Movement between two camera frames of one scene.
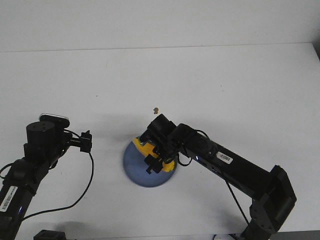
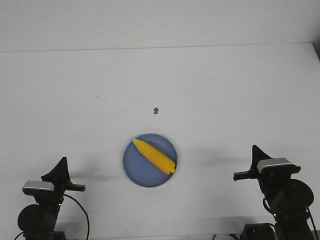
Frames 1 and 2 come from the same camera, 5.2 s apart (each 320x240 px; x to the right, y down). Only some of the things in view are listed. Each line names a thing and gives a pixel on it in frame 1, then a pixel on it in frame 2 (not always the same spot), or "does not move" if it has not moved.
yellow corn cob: (168, 166) does not move
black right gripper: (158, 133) -> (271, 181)
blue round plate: (135, 168) does not move
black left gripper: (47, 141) -> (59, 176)
